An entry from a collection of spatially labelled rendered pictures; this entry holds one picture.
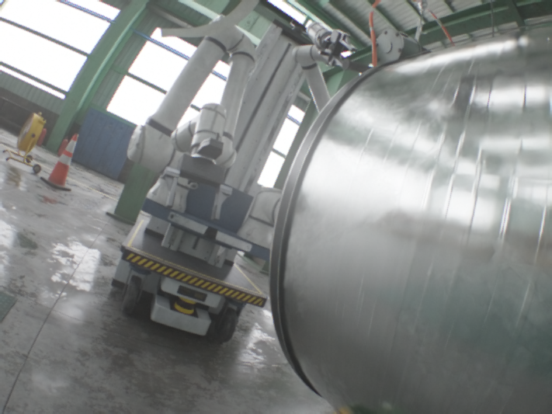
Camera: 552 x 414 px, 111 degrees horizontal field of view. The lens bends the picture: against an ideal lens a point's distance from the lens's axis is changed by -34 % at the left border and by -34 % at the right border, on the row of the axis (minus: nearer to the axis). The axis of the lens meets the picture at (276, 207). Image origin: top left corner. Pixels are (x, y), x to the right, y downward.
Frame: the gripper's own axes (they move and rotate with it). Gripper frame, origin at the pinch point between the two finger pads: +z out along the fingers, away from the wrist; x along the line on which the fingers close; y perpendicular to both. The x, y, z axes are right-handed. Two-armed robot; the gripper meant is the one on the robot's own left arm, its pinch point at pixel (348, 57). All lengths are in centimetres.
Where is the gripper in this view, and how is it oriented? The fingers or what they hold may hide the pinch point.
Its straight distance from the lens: 110.5
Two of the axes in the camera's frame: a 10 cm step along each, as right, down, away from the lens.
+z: 2.7, 7.7, -5.8
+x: 2.7, -6.3, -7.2
